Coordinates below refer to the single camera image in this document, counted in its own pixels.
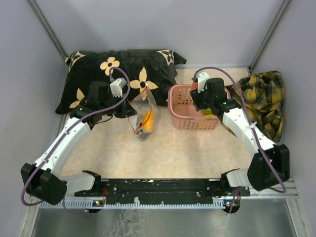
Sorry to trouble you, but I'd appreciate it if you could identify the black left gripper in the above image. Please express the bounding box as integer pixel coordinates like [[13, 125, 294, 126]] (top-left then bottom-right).
[[100, 92, 137, 119]]

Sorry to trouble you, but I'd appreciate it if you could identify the watermelon slice toy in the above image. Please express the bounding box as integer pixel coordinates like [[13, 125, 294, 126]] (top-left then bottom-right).
[[190, 82, 198, 91]]

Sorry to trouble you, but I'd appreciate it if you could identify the clear zip top bag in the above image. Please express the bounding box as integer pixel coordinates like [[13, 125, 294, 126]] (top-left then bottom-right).
[[128, 85, 158, 141]]

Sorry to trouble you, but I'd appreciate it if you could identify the yellow mango toy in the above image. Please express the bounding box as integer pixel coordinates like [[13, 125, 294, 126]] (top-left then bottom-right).
[[142, 111, 155, 133]]

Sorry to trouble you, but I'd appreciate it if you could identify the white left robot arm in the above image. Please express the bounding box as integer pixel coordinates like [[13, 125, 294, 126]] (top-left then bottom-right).
[[21, 78, 136, 206]]

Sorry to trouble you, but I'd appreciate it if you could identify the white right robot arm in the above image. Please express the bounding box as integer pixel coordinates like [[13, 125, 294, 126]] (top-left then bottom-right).
[[190, 77, 289, 196]]

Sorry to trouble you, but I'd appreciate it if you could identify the green custard apple toy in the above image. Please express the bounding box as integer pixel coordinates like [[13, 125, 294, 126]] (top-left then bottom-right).
[[202, 108, 212, 116]]

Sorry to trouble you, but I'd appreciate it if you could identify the pink plastic basket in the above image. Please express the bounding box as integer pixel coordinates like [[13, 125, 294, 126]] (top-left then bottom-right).
[[168, 84, 220, 130]]

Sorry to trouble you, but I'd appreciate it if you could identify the black floral pillow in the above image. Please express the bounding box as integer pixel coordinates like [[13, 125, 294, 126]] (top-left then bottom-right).
[[55, 49, 187, 115]]

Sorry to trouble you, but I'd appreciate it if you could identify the yellow plaid shirt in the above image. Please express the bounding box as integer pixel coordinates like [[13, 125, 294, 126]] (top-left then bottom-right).
[[227, 71, 285, 142]]

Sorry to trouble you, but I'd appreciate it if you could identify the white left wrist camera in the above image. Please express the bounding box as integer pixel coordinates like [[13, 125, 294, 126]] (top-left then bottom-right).
[[110, 78, 127, 98]]

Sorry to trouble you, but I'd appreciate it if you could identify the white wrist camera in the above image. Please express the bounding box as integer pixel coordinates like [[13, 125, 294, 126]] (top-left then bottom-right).
[[110, 78, 127, 98], [192, 72, 210, 93]]

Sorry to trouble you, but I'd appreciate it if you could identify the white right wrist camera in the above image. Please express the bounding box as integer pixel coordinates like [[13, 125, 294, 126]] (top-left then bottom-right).
[[192, 72, 210, 93]]

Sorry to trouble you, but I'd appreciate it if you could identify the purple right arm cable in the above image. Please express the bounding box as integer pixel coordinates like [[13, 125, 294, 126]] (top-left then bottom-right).
[[194, 66, 287, 214]]

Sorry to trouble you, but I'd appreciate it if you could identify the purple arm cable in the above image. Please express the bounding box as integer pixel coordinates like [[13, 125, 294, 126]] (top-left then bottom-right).
[[21, 67, 131, 206], [194, 66, 287, 214]]

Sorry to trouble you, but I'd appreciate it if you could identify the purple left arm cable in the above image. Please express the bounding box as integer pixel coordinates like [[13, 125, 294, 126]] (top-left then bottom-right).
[[21, 67, 131, 206]]

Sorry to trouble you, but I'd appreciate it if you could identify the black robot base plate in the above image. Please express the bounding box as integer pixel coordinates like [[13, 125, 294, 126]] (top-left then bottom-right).
[[75, 179, 237, 205]]

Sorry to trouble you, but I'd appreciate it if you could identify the aluminium frame rail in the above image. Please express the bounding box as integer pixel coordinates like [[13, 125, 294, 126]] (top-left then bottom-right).
[[41, 179, 298, 211]]

